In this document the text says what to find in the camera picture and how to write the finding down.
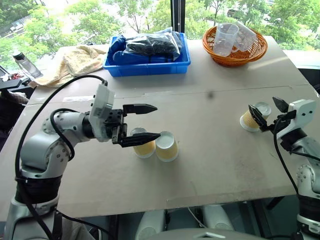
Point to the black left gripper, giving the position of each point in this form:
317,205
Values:
115,118

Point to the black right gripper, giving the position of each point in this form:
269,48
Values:
281,119

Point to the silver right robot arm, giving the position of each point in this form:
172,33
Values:
308,175

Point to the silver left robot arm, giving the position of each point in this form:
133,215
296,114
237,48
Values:
40,147

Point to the yellow white paper cup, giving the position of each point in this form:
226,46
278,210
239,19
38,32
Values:
248,122
144,150
167,150

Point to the blue plastic bin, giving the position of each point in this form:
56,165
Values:
147,68

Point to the orange woven basket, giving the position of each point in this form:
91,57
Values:
235,58

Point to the clear plastic measuring cup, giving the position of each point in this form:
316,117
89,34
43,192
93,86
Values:
247,35
223,40

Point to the clear bag of black items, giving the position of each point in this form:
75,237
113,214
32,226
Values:
152,46

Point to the pale yellow towel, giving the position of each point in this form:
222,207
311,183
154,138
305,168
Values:
72,62

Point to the white rounded robot leg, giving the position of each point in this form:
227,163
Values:
150,223
217,217

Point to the clear water bottle black cap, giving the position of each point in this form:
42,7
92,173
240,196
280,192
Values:
27,65

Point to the grey robot torso top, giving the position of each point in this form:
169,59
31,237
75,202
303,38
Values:
207,234

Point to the dark plaid fabric bundle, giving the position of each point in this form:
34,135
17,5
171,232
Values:
11,110

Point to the black flat device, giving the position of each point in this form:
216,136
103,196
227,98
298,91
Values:
11,83

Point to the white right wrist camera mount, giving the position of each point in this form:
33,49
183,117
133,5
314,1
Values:
298,117

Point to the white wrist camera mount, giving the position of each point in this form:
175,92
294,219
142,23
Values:
101,100
298,117

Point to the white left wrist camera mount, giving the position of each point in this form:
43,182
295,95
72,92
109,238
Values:
101,100

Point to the black window frame post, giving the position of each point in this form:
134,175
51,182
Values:
178,15

